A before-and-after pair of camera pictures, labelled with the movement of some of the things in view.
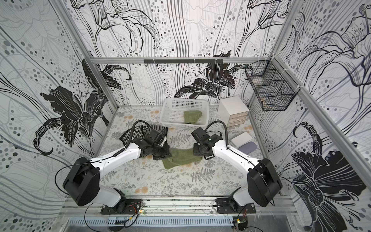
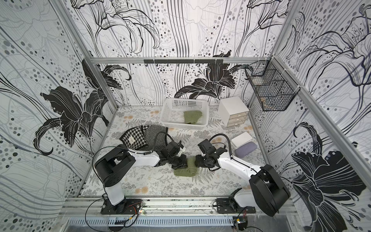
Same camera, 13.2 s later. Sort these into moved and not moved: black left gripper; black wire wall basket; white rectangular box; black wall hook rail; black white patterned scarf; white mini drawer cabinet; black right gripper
Moved: black right gripper; black left gripper
Not moved: black white patterned scarf; white rectangular box; white mini drawer cabinet; black wall hook rail; black wire wall basket
